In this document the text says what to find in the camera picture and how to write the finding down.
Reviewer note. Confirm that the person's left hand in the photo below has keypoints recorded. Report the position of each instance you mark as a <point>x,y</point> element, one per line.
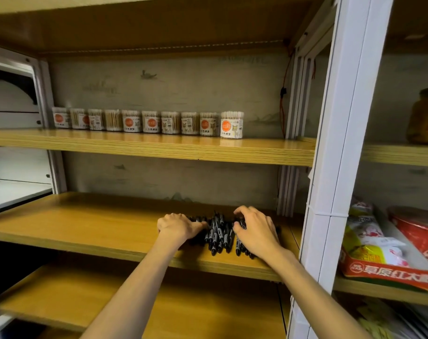
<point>177,229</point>

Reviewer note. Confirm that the person's right hand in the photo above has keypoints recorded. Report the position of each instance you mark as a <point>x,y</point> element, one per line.
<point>260,234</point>

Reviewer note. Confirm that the person's right thumb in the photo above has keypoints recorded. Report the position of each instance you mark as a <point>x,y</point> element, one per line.
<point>238,231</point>

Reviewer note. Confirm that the person's left thumb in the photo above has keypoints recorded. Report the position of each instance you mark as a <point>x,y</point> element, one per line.
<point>200,227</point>

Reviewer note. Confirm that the pile of black pens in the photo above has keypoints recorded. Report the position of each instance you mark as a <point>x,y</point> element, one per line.
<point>219,234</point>

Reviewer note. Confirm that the person's right forearm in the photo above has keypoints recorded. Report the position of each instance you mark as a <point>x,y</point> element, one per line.
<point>312,300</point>

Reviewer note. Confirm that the person's left forearm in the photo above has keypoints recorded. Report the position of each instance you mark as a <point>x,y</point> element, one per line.
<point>136,296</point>

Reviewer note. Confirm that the wooden shelf board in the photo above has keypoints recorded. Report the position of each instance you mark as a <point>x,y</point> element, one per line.
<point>207,307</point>
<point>147,21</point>
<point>171,148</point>
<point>94,225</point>
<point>401,154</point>
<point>376,291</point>

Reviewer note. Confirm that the row of cotton swab jars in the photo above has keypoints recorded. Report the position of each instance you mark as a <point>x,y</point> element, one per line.
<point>150,121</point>

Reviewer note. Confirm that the white yellow snack packet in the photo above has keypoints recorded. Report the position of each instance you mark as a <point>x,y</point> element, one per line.
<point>367,240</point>

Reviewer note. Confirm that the red cardboard display box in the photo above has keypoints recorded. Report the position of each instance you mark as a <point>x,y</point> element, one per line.
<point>383,273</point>

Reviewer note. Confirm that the red instant noodle bowl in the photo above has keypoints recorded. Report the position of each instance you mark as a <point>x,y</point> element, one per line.
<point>417,229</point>

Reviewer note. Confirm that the pale flat packets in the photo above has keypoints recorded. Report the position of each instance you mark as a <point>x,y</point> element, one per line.
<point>397,319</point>

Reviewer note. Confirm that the amber glass jar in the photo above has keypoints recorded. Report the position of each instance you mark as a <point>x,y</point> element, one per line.
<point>425,116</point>

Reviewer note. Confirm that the wide white shelf post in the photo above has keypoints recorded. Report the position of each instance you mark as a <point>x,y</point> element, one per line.
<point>341,137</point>

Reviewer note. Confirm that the white ribbed shelf post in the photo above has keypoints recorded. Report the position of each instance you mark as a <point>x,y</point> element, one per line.
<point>297,102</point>

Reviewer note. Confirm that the slim white shelf post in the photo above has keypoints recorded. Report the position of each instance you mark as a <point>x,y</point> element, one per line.
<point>50,112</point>

